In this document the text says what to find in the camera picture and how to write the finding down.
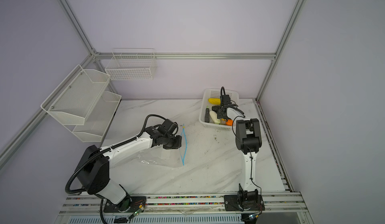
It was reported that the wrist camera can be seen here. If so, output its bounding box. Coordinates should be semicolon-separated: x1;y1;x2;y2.
161;119;178;134
220;94;232;105

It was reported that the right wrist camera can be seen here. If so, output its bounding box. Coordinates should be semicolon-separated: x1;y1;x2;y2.
220;94;232;105

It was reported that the aluminium front rail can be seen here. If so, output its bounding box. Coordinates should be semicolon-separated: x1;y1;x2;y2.
55;192;314;224

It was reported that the white mesh two-tier shelf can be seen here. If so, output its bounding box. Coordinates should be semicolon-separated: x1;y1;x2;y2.
41;65;121;142

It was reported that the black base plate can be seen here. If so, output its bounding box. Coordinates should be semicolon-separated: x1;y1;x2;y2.
103;196;147;213
224;195;265;212

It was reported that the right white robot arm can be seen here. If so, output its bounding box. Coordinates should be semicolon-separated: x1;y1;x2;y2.
217;101;262;192

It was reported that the orange tangerine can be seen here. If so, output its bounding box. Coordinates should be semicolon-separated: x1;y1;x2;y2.
226;119;233;126

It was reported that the clear zip top bag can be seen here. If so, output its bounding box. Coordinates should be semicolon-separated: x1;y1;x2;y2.
137;124;183;168

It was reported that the left black corrugated cable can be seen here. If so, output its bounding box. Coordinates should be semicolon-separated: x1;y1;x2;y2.
65;114;167;224

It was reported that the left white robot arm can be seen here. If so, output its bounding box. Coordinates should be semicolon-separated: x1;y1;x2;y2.
65;119;182;209

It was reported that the white plastic food basket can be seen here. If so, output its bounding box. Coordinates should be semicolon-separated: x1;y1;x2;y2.
199;88;231;131

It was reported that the white wire wall basket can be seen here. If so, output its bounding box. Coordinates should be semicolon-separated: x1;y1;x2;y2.
105;48;157;81

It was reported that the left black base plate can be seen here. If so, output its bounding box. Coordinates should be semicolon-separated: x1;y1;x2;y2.
103;196;147;213

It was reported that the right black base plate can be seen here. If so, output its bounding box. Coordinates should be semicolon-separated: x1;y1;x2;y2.
224;195;265;212

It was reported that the aluminium frame back bar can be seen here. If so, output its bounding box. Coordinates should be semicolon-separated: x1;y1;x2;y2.
94;53;276;60

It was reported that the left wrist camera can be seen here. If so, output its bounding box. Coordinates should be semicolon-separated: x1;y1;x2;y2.
161;119;178;134

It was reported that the yellow corn cob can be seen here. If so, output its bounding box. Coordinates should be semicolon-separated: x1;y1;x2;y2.
208;98;221;105

